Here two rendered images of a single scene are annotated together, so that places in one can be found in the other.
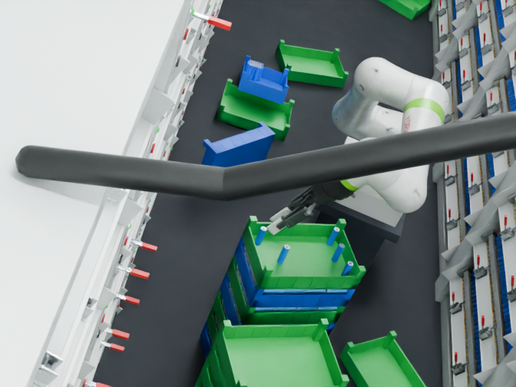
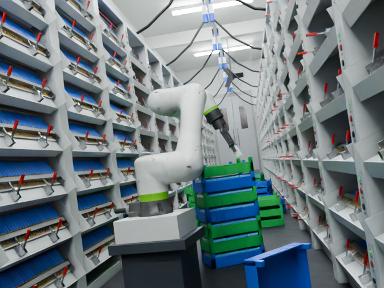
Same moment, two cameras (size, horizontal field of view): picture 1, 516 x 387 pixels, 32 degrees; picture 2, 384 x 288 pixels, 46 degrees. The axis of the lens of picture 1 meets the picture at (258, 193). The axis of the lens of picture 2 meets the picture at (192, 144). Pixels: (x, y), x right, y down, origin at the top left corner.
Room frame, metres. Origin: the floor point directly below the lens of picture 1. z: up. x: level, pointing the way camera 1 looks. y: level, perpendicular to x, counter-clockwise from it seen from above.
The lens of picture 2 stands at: (4.36, 0.29, 0.55)
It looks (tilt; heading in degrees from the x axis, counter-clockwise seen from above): 3 degrees up; 194
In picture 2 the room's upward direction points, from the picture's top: 7 degrees counter-clockwise
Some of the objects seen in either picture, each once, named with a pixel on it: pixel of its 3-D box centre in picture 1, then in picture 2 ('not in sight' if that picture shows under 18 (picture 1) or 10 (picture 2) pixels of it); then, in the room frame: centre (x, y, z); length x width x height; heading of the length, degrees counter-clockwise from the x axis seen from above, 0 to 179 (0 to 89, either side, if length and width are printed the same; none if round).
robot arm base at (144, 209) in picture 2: not in sight; (143, 208); (2.53, -0.41, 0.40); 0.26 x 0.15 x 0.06; 82
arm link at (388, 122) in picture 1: (388, 139); (154, 176); (2.53, -0.34, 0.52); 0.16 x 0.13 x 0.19; 89
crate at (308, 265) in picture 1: (302, 253); (221, 167); (1.85, -0.18, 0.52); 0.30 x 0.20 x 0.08; 119
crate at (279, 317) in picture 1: (285, 288); (224, 196); (1.85, -0.18, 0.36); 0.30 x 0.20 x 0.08; 119
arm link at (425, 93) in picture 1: (425, 105); (163, 102); (2.25, -0.35, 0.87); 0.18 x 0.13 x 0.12; 179
